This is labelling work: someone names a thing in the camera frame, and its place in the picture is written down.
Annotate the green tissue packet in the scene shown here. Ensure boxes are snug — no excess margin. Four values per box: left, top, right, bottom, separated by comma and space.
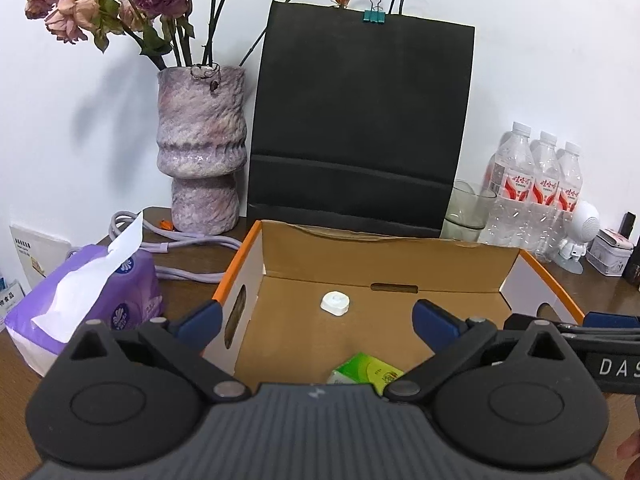
326, 352, 404, 396

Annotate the person right hand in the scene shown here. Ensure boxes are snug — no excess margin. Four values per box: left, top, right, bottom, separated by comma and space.
616, 430, 640, 480

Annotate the purple tissue pack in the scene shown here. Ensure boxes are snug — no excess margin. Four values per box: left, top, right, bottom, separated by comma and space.
4, 214, 164, 376

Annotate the small white round cap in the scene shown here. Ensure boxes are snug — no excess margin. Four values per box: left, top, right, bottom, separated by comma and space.
320, 290, 350, 316

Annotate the grey glass cup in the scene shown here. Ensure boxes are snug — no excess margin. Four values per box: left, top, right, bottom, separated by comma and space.
439, 180, 497, 243

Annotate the orange cardboard box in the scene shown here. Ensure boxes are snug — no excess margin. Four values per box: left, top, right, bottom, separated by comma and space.
204, 220, 584, 387

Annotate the left clear water bottle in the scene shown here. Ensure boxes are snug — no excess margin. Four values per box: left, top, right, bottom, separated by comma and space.
480, 122, 535, 247

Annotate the clear water bottle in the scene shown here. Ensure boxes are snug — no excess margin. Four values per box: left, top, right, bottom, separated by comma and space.
552, 141, 582, 252
525, 131, 561, 261
480, 122, 535, 247

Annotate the white patterned tin box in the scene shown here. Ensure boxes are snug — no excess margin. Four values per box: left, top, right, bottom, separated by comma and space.
586, 229, 631, 278

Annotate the white robot figurine speaker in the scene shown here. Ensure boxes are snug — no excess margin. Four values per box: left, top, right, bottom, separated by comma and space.
553, 200, 600, 275

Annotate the middle clear water bottle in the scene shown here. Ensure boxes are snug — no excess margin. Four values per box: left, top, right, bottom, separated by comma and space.
525, 131, 561, 261

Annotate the black cosmetic bottle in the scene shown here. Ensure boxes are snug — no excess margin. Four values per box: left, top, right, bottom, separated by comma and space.
619, 210, 640, 286

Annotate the right clear water bottle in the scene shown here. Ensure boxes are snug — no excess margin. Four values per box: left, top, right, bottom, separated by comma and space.
552, 141, 582, 252

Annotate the purple textured ceramic vase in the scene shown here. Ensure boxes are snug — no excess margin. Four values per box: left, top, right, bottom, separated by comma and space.
156, 64, 247, 235

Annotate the black paper shopping bag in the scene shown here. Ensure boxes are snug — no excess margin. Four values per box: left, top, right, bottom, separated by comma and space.
247, 0, 474, 237

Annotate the teal binder clip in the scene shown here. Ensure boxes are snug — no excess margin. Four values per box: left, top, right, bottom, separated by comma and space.
362, 0, 386, 24

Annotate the dried pink rose bouquet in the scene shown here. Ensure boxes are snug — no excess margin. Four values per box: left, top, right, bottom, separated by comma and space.
25, 0, 227, 70

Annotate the lilac coiled cable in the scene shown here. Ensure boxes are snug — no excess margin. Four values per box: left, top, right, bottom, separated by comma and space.
106, 209, 245, 285

